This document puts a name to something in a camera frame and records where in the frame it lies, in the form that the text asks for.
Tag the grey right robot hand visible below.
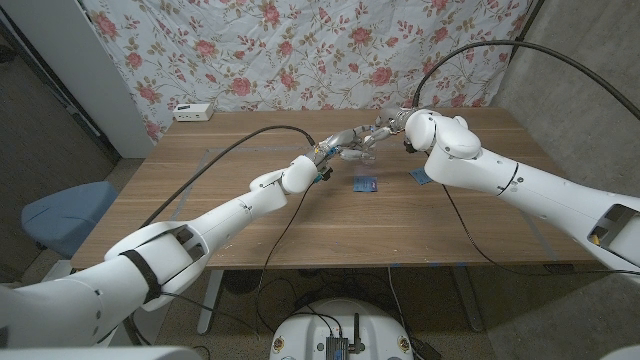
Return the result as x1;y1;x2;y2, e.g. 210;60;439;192
363;107;417;151

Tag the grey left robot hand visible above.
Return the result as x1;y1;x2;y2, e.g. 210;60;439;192
310;124;377;170

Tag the floral backdrop cloth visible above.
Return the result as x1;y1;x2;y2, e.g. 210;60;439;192
79;0;531;144

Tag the white power strip box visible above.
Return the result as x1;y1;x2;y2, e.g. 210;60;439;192
172;102;215;123

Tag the black backdrop stand pole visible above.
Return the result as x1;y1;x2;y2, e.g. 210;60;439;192
508;0;546;64

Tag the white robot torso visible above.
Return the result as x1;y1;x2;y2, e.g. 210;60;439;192
269;298;415;360

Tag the grey table leg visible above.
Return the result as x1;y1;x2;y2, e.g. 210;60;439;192
449;264;485;334

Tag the white table leg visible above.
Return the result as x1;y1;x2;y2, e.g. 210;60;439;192
196;269;225;336

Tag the black computer box with antenna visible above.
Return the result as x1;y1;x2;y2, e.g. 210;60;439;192
326;313;365;360

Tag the blue padded chair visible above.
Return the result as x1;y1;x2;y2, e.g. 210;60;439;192
20;180;120;260

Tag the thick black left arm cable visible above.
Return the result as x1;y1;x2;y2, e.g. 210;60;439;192
139;124;317;229

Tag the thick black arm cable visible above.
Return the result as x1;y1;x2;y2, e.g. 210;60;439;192
139;124;317;229
412;39;640;121

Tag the thin black left wrist cable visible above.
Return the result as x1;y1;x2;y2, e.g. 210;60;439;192
254;182;319;341

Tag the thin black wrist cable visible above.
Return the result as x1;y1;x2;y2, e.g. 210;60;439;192
254;182;319;341
442;184;640;277

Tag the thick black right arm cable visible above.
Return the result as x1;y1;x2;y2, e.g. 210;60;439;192
412;39;640;121

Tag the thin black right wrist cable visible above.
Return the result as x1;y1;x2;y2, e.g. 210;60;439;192
442;184;640;277

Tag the black straight floor cable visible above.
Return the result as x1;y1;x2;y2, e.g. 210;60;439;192
387;266;419;346

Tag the black looped floor cable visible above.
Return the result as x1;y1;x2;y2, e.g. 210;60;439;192
254;275;301;334

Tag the white wall panel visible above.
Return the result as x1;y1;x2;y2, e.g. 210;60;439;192
0;0;156;160

